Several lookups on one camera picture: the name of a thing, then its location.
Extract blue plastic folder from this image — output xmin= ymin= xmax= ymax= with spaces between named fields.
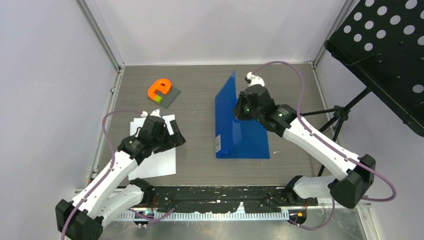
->
xmin=214 ymin=71 xmax=271 ymax=159

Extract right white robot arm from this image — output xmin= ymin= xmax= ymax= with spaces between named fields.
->
xmin=233 ymin=84 xmax=376 ymax=209

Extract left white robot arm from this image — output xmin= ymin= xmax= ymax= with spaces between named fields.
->
xmin=55 ymin=113 xmax=186 ymax=240

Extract white paper sheets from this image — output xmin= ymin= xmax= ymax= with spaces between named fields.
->
xmin=128 ymin=114 xmax=177 ymax=180

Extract green lego brick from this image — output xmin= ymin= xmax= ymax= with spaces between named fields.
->
xmin=153 ymin=94 xmax=164 ymax=104

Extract grey lego baseplate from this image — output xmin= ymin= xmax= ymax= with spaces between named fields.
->
xmin=154 ymin=87 xmax=181 ymax=109

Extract orange letter e block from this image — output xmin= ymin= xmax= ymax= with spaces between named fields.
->
xmin=147 ymin=78 xmax=172 ymax=101

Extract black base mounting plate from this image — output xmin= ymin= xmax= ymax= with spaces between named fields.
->
xmin=120 ymin=185 xmax=319 ymax=215

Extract black perforated music stand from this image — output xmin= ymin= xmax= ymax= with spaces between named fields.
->
xmin=314 ymin=0 xmax=424 ymax=177

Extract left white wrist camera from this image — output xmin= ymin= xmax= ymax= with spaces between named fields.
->
xmin=140 ymin=109 xmax=162 ymax=118

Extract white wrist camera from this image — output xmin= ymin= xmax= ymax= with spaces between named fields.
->
xmin=244 ymin=72 xmax=265 ymax=87
xmin=140 ymin=109 xmax=162 ymax=118

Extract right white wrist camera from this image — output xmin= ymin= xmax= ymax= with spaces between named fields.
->
xmin=244 ymin=72 xmax=265 ymax=87

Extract aluminium frame rail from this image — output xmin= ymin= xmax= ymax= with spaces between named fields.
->
xmin=69 ymin=186 xmax=373 ymax=212

